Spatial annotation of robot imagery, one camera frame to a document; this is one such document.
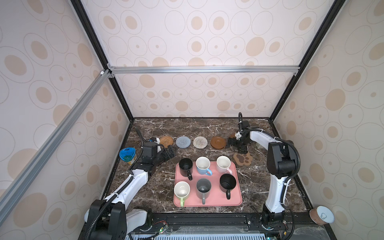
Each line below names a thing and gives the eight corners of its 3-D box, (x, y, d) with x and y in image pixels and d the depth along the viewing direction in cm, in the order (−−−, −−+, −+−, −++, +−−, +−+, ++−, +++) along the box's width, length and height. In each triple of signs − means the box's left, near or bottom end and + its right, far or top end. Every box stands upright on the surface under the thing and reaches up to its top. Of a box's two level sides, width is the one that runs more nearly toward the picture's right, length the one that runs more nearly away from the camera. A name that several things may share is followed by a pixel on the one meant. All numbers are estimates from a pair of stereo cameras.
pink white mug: (216, 177, 90) (218, 170, 82) (214, 163, 96) (216, 155, 88) (228, 177, 90) (232, 170, 82) (226, 163, 96) (229, 155, 88)
